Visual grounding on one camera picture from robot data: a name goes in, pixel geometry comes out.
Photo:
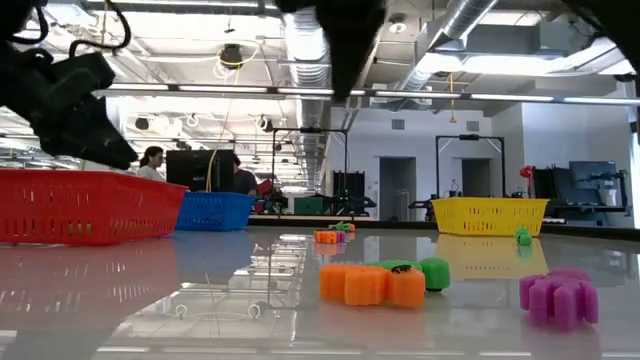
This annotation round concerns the red plastic basket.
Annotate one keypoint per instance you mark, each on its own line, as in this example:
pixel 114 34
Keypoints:
pixel 90 210

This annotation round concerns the black round ceiling fixture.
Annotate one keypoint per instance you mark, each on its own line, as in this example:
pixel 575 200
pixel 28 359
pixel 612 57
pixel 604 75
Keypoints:
pixel 141 123

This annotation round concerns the black rack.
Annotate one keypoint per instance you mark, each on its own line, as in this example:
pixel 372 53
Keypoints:
pixel 348 187

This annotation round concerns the green box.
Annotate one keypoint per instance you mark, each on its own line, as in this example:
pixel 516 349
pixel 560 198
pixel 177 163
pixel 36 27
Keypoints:
pixel 308 206

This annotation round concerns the silver ventilation duct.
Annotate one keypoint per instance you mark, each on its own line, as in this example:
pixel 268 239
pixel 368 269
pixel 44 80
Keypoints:
pixel 297 50
pixel 460 20

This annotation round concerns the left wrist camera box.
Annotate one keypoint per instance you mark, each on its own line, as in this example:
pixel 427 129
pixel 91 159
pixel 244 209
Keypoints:
pixel 75 75

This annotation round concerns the purple skeleton toy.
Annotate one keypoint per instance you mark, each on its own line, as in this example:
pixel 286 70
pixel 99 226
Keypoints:
pixel 557 302
pixel 341 237

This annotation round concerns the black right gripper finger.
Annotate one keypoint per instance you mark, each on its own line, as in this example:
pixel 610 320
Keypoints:
pixel 347 50

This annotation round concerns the yellow plastic basket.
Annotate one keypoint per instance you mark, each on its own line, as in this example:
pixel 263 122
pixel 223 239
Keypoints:
pixel 490 217

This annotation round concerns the blue plastic basket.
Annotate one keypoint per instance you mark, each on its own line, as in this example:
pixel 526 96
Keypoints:
pixel 215 212

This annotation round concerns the round ceiling lamp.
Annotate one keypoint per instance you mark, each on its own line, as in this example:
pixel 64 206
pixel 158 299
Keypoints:
pixel 397 25

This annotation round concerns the red round object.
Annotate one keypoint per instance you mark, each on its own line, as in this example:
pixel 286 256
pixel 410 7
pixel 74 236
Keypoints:
pixel 526 172

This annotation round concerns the black overhead camera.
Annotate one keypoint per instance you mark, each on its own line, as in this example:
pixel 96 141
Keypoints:
pixel 231 55

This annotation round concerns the black monitor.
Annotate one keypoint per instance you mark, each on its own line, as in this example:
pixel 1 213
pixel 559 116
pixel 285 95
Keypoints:
pixel 192 170

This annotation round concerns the wall vent grille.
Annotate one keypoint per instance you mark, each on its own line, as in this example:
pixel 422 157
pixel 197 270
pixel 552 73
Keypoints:
pixel 472 126
pixel 398 124

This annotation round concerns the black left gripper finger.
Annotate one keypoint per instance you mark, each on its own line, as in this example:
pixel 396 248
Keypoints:
pixel 112 147

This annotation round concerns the red chair back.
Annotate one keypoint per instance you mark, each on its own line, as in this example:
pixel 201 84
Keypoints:
pixel 265 187

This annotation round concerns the white bucket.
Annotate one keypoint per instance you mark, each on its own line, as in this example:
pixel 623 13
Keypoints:
pixel 608 197

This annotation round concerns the rig bar with light strips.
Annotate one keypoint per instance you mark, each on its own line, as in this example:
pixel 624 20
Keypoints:
pixel 370 93

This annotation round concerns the black rig frame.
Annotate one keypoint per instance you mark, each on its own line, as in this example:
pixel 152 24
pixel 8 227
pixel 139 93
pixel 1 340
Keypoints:
pixel 470 137
pixel 310 130

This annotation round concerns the person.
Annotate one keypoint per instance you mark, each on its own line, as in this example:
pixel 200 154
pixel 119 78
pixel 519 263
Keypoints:
pixel 151 159
pixel 245 182

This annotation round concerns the grey door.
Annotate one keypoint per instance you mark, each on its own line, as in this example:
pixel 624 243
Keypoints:
pixel 397 190
pixel 476 177

